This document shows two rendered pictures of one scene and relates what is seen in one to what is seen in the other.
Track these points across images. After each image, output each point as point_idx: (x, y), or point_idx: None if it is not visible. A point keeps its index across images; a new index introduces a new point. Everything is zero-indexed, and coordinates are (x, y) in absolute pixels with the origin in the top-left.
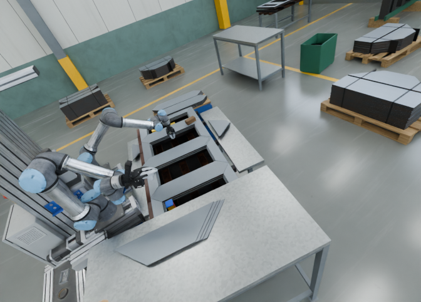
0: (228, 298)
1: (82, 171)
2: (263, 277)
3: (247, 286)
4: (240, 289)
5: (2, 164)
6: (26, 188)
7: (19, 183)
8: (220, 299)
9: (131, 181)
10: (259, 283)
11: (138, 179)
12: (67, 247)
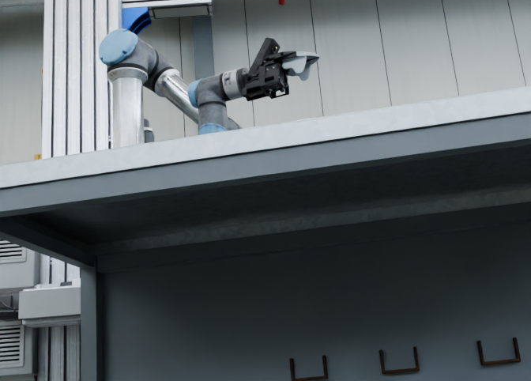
0: (362, 149)
1: (183, 94)
2: (487, 100)
3: (429, 107)
4: (402, 109)
5: (83, 84)
6: (103, 51)
7: (103, 40)
8: (336, 116)
9: (260, 66)
10: (475, 142)
11: (276, 57)
12: (38, 284)
